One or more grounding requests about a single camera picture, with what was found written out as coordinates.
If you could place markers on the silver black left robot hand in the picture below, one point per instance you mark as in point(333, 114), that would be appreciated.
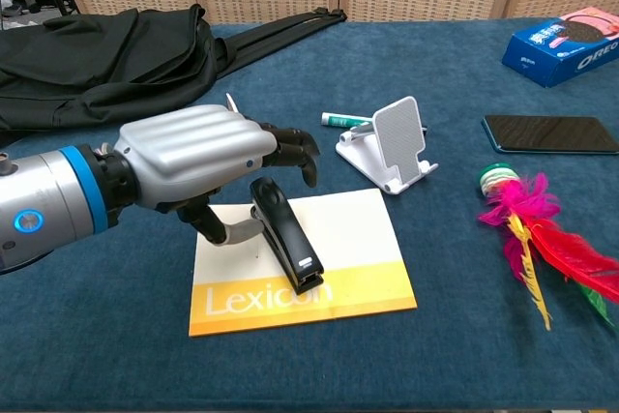
point(193, 147)

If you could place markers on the black stapler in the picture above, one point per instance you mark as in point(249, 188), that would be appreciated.
point(285, 229)

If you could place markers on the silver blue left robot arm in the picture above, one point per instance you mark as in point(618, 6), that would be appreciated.
point(53, 200)

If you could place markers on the yellow white Lexicon booklet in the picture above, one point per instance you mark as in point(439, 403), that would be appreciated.
point(353, 239)

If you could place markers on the black fabric bag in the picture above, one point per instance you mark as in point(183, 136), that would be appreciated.
point(121, 55)

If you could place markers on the blue table cloth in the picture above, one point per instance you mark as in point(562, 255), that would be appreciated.
point(121, 326)

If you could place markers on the white folding phone stand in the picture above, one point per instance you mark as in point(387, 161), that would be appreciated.
point(399, 137)

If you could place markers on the colourful feather shuttlecock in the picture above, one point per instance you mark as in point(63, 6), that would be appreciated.
point(527, 200)

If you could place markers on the black smartphone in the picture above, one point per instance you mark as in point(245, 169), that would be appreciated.
point(551, 133)

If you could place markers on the blue Oreo cookie box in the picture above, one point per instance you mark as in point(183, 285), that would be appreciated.
point(546, 62)

